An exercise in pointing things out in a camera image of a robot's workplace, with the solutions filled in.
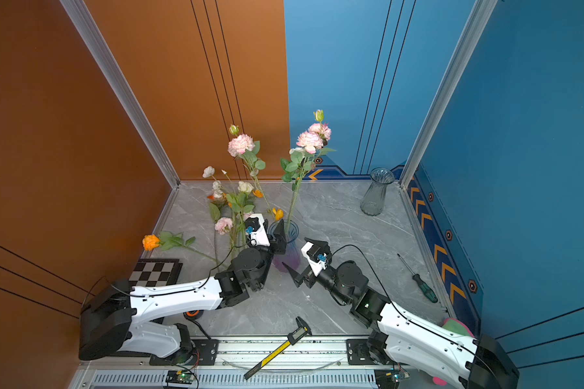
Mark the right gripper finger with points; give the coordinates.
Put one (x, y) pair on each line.
(296, 277)
(314, 243)

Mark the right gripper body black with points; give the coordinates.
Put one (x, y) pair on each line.
(311, 278)

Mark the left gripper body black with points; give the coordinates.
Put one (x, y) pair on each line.
(276, 247)

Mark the purple blue glass vase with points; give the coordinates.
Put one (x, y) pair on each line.
(292, 256)

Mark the cream rose with leaves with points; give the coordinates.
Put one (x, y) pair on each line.
(241, 204)

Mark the small white blossom spray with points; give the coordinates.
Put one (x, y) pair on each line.
(219, 191)

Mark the pink peony spray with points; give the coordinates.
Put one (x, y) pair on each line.
(311, 145)
(243, 147)

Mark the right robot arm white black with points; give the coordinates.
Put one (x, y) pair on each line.
(399, 336)

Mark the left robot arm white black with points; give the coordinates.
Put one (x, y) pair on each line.
(122, 318)

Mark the clear grey glass vase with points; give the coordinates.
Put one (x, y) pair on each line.
(373, 201)

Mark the orange poppy flower stem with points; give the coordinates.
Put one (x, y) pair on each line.
(276, 212)

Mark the pink rose bundle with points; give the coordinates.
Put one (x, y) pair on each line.
(221, 216)

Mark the yellow black caliper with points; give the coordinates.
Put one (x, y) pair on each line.
(292, 338)

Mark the orange rose with leaves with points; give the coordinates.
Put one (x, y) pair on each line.
(166, 241)

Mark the orange black tape measure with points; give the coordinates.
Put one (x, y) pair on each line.
(193, 315)

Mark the right circuit board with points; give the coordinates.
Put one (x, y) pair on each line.
(391, 379)

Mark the circuit board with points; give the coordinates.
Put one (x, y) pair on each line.
(391, 379)
(181, 379)

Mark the checkerboard calibration plate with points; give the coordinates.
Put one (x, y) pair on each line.
(155, 272)

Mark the left circuit board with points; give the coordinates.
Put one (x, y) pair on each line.
(181, 379)

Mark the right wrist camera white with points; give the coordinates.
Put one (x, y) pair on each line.
(316, 257)

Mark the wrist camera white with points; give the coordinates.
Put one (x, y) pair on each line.
(256, 231)
(316, 257)

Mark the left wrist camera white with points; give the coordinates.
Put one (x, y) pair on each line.
(256, 231)

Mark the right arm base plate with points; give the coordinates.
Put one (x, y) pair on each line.
(364, 352)

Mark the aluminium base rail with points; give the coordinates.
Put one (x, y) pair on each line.
(314, 362)

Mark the green handled screwdriver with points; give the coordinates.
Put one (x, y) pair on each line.
(426, 290)

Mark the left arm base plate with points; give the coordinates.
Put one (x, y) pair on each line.
(203, 353)

